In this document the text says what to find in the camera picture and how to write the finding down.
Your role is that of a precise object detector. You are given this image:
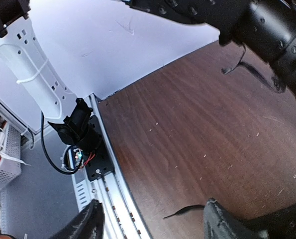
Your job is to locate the front aluminium rail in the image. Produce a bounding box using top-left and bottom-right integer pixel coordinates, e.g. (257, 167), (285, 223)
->
(72, 94), (152, 239)

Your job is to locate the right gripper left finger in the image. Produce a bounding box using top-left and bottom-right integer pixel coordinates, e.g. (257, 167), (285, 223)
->
(50, 200), (105, 239)

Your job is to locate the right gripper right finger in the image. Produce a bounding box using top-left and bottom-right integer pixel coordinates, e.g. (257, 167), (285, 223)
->
(203, 198), (267, 239)

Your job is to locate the white plastic basket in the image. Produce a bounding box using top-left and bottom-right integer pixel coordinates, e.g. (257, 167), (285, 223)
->
(0, 123), (21, 191)

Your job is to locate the black sneaker shoe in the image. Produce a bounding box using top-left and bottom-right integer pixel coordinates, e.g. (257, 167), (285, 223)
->
(243, 204), (296, 239)

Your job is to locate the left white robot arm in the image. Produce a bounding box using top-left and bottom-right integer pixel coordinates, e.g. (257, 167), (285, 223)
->
(0, 0), (296, 153)

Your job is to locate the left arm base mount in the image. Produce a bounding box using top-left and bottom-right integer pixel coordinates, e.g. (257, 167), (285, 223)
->
(86, 116), (114, 182)

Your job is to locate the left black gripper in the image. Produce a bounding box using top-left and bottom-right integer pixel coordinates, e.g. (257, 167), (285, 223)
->
(125, 0), (296, 98)

